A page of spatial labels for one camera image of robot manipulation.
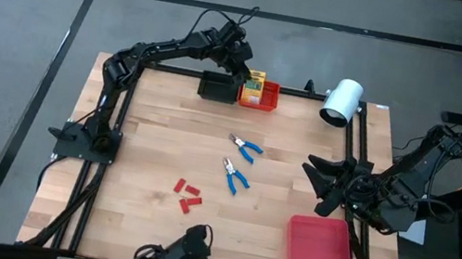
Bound black aluminium table frame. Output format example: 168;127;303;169
14;45;436;259

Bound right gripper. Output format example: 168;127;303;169
293;152;395;227

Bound small black bracket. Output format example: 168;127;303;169
302;77;319;96

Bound cylindrical spotlight lamp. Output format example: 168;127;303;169
316;74;367;132

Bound red plastic basket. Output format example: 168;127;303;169
237;76;283;113

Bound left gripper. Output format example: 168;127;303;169
200;17;263;89

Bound black plastic basket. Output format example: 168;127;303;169
196;69;244;106

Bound blue handled pliers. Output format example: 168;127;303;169
225;132;267;166
216;155;256;199

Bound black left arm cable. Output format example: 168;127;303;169
184;0;262;54

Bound white paper sheet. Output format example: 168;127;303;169
398;214;430;247

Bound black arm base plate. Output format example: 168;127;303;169
44;116;124;167

